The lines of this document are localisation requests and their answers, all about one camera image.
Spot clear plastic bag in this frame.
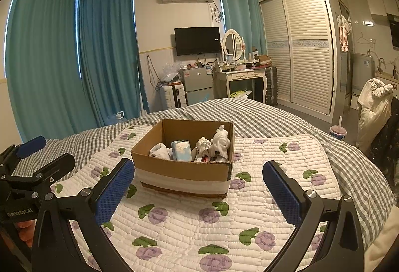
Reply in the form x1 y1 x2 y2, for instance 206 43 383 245
160 62 181 83

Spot wide teal curtain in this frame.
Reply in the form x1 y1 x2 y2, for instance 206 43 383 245
4 0 98 145

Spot white dressing table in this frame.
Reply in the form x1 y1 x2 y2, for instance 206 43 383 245
215 68 269 103

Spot grey mini fridge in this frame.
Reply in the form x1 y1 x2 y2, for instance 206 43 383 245
179 66 215 107

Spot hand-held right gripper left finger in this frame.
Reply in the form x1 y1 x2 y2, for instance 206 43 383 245
32 158 135 272

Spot person's left hand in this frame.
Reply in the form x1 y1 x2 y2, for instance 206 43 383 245
15 220 37 248

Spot drink cup with straw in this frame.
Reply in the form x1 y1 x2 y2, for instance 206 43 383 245
330 116 347 142

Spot pink hanging clothing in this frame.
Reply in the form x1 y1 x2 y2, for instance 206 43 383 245
337 14 351 52

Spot narrow teal curtain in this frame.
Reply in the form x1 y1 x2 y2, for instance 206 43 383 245
217 0 267 56

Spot dark floral garment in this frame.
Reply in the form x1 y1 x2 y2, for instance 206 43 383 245
368 96 399 186

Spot white louvred wardrobe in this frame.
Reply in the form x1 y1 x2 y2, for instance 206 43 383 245
259 0 340 123

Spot floral quilted blanket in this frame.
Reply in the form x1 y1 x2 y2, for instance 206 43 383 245
50 125 343 272

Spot white wall cabinets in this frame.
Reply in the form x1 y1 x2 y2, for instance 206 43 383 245
363 0 399 17

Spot light blue tissue packet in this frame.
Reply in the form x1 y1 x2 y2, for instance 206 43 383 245
171 140 193 162

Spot white oval mirror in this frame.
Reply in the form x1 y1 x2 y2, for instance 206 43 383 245
222 29 247 62

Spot black wall television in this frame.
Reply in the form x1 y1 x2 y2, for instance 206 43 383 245
174 27 221 56

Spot dark suitcase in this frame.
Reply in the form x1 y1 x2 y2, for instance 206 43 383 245
263 66 279 106

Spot grey washing machine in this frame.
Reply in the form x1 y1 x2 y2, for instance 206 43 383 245
352 53 376 97

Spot teal corner curtain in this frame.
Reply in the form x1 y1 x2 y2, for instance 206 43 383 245
76 0 147 128

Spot black range hood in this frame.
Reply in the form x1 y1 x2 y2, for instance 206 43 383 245
387 13 399 50

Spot cream duvet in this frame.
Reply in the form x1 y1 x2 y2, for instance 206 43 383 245
363 228 399 272

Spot grey white sock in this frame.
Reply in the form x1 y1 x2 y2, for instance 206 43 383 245
149 143 173 161

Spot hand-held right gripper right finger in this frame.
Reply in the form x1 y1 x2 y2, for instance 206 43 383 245
262 160 365 272

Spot hanging wall cable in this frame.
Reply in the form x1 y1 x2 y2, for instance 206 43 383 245
146 55 158 89

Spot large water jug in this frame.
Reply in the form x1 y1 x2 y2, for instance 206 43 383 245
106 111 129 123

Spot floral print pouch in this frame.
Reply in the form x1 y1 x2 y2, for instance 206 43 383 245
195 154 230 164

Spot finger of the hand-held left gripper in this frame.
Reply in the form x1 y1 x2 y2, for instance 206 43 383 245
1 153 76 190
0 136 47 173

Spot white clothes pile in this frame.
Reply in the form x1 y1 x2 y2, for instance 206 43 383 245
356 78 394 153

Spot white suitcase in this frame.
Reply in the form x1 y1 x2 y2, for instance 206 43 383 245
159 82 188 111

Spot small brown cardboard box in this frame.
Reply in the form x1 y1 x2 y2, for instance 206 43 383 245
251 54 272 69

